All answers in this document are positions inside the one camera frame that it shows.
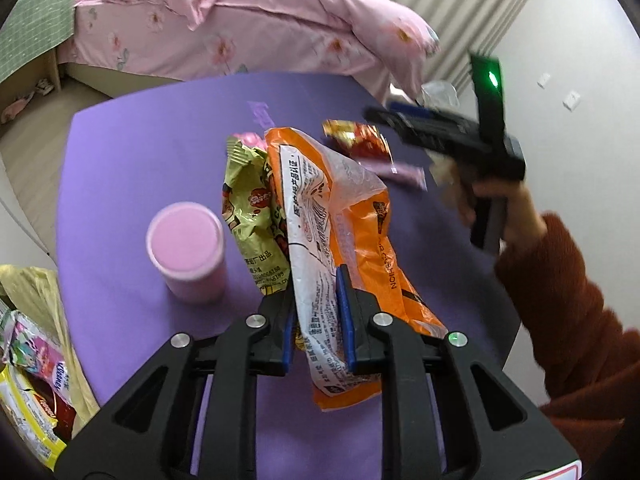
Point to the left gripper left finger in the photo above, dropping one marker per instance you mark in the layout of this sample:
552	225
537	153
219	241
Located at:
261	344

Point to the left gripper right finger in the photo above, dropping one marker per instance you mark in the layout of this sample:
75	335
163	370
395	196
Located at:
377	343

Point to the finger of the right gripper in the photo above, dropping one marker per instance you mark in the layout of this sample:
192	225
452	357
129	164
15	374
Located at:
413	110
407	126

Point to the red gold snack wrapper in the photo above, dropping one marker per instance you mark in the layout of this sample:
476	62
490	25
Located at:
366	145

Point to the orange white snack bag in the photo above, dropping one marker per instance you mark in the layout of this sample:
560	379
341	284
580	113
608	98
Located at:
337	214

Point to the olive yellow snack bag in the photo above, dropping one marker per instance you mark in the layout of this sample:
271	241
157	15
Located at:
247	201

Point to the red paper cup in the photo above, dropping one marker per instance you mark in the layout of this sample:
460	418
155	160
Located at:
61	416

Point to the colorful pastel snack bag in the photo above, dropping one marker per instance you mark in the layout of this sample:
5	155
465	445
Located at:
24	345

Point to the yellow pink chip bag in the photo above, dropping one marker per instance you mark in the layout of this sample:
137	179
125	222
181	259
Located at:
31	416

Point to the red fuzzy sleeve forearm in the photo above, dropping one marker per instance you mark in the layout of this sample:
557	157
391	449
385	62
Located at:
590	362

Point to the yellow trash bag bin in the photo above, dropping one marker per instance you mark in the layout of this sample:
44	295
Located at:
35	292

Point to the person right hand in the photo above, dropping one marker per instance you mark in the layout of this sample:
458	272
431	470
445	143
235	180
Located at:
524	226

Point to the white plastic bag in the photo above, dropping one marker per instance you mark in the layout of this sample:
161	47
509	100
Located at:
439	94

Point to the pink cylindrical jar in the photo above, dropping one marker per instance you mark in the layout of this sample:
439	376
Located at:
185	242

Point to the pink caterpillar toy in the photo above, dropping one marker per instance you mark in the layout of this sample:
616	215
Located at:
252	140

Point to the purple table cloth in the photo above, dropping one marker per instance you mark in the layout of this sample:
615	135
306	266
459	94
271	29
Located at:
128	158

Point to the pink floral duvet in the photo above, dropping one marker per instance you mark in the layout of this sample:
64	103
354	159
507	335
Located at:
339	33

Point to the white sneaker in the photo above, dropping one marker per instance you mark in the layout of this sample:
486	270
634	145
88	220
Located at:
44	86

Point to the pink slipper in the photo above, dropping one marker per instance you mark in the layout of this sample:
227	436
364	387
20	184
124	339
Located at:
14	109

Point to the wooden bedside table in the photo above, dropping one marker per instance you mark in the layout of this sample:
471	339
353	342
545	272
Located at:
25	79

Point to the green checkered cloth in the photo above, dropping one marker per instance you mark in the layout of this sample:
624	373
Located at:
33	28

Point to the white wall switch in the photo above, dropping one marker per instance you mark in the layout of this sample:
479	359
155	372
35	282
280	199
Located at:
543	80

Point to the white wall socket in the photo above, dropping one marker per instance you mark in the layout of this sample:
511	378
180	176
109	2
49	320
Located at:
571	100

